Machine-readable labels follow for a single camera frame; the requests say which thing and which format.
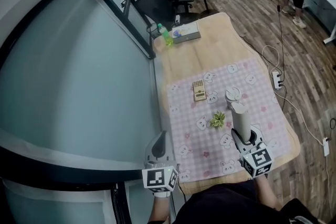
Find person's left forearm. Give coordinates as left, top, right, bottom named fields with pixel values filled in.
left=148, top=190, right=174, bottom=224

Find white cable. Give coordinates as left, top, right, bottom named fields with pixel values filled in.
left=240, top=36, right=285, bottom=74

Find pink checked bear tablecloth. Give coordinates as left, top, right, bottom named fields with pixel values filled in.
left=165, top=58, right=290, bottom=183

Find white desk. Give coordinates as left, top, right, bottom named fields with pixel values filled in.
left=301, top=0, right=336, bottom=44

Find beige calculator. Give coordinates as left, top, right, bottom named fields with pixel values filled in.
left=192, top=80, right=206, bottom=101

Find person's legs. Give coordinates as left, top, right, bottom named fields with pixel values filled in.
left=173, top=180, right=321, bottom=224

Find black cable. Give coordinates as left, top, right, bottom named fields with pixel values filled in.
left=275, top=0, right=287, bottom=80

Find black window frame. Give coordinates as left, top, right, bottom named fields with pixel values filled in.
left=0, top=0, right=158, bottom=224

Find grey tissue box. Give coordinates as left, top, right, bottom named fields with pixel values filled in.
left=171, top=21, right=202, bottom=44

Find person's right forearm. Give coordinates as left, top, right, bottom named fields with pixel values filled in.
left=253, top=174, right=282, bottom=211

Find green plastic bottle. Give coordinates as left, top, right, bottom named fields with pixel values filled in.
left=156, top=23, right=174, bottom=47

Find white cylindrical bottle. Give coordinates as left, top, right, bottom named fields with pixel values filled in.
left=230, top=102, right=249, bottom=144

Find patterned cup with lid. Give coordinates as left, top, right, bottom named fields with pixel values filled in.
left=225, top=87, right=242, bottom=110

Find small green potted plant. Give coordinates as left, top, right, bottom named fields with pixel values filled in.
left=208, top=111, right=226, bottom=130

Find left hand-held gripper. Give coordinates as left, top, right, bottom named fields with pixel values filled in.
left=141, top=130, right=180, bottom=194

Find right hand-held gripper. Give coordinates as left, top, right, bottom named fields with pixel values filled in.
left=230, top=125, right=275, bottom=179

